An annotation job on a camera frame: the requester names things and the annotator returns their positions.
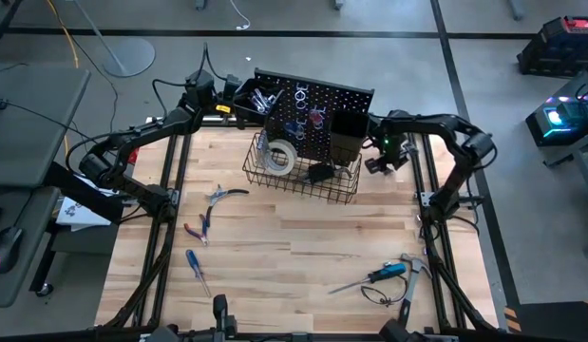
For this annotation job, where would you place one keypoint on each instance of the grey furniture foot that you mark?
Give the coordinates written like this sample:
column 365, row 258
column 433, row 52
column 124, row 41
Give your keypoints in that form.
column 514, row 7
column 201, row 4
column 338, row 4

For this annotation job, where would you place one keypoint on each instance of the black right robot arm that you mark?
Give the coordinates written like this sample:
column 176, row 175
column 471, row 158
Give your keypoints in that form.
column 445, row 123

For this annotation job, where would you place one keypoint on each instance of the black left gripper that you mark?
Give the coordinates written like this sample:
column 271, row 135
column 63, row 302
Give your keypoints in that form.
column 229, row 95

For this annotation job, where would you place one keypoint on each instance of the grey round stand base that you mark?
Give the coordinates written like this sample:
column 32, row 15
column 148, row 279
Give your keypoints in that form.
column 129, row 57

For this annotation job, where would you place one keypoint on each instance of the white paper sheet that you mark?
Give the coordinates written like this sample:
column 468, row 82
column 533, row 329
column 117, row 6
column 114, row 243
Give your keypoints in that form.
column 80, row 214

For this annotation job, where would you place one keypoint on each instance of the wide black pegboard bin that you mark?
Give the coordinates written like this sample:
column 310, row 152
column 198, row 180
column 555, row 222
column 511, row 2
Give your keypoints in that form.
column 241, row 102

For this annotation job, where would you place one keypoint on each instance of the black computer with coloured lights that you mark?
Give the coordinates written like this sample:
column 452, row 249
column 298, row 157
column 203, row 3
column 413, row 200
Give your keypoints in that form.
column 559, row 123

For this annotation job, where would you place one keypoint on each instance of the white masking tape roll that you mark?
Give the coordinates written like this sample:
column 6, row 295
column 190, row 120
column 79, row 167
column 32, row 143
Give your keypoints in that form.
column 293, row 157

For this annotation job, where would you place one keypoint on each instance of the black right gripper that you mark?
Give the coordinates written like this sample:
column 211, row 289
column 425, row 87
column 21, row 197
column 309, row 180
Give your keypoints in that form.
column 391, row 154

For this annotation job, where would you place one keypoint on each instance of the grey desk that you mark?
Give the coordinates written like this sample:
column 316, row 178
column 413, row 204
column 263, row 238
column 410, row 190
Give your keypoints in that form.
column 27, row 133

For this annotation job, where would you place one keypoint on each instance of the red flat object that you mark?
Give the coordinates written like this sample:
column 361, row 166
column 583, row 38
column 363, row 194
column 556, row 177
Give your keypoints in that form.
column 133, row 156

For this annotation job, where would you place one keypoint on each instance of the black computer mouse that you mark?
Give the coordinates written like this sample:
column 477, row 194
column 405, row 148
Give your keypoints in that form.
column 6, row 247

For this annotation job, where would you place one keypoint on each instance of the red and blue pliers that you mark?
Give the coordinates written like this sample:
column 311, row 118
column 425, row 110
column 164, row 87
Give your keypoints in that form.
column 204, row 225

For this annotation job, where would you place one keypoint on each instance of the black crate with red top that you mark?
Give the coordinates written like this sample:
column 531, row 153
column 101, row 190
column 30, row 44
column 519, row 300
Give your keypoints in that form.
column 555, row 52

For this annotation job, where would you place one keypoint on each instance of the silver pegboard hook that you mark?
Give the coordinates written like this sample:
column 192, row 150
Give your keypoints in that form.
column 323, row 110
column 301, row 88
column 301, row 124

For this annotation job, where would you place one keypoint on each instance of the black metal pegboard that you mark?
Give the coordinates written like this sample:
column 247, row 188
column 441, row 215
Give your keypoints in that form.
column 331, row 97

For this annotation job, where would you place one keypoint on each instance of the tall black pegboard bin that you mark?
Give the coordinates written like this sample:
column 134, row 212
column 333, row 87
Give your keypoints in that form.
column 348, row 128

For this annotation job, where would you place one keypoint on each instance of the black block with hazard stripes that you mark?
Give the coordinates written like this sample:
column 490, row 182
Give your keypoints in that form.
column 550, row 323

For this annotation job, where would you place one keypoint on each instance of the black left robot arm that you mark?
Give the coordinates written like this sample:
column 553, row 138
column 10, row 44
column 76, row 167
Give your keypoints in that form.
column 146, row 128

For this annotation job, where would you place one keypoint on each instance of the black desk leg with caster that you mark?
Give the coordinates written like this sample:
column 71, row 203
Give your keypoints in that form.
column 46, row 256

